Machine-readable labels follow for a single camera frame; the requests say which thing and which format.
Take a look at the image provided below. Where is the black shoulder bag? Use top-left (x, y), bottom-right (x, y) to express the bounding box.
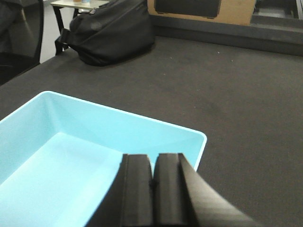
top-left (55, 0), bottom-right (155, 66)

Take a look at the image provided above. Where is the cardboard box with black print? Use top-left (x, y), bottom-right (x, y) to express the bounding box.
top-left (147, 0), bottom-right (256, 26)

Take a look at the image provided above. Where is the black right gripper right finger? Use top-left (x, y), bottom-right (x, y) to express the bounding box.
top-left (153, 153), bottom-right (260, 227)

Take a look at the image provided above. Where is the black mesh chair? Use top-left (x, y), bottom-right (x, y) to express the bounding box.
top-left (0, 0), bottom-right (44, 85)

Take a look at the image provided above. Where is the small wooden table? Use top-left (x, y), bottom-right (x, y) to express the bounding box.
top-left (51, 0), bottom-right (109, 31)

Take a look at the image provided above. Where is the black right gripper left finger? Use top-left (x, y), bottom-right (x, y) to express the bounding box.
top-left (89, 154), bottom-right (153, 227)

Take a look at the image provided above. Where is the light blue plastic bin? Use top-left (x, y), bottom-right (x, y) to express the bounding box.
top-left (0, 91), bottom-right (207, 227)

